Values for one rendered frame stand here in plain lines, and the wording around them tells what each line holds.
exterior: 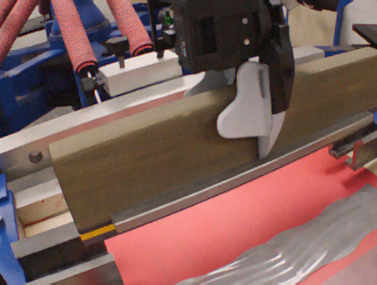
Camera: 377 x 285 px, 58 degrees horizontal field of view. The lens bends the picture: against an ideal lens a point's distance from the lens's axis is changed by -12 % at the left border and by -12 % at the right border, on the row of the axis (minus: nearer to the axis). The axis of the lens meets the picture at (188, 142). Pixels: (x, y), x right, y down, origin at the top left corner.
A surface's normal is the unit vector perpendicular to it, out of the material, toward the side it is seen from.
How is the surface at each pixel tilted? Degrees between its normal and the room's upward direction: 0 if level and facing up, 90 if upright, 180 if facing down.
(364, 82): 89
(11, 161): 90
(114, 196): 89
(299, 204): 0
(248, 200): 0
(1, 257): 0
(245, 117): 84
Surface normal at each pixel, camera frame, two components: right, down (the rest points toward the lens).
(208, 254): -0.11, -0.85
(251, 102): 0.44, 0.33
